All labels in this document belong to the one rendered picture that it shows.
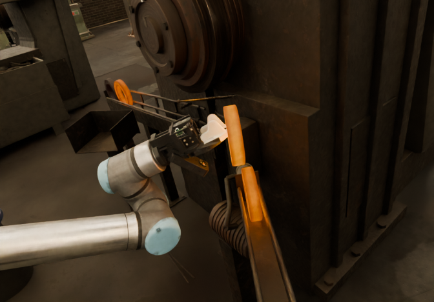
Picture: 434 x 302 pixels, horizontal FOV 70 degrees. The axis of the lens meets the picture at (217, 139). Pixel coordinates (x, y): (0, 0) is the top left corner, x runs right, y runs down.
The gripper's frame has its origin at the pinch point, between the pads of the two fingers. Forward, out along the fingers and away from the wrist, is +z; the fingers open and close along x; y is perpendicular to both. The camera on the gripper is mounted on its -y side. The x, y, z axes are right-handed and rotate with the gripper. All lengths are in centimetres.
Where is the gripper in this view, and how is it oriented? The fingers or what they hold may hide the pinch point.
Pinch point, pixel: (232, 129)
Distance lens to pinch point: 77.7
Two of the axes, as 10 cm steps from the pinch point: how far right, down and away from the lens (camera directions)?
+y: -4.3, -7.7, -4.6
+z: 9.0, -4.0, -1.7
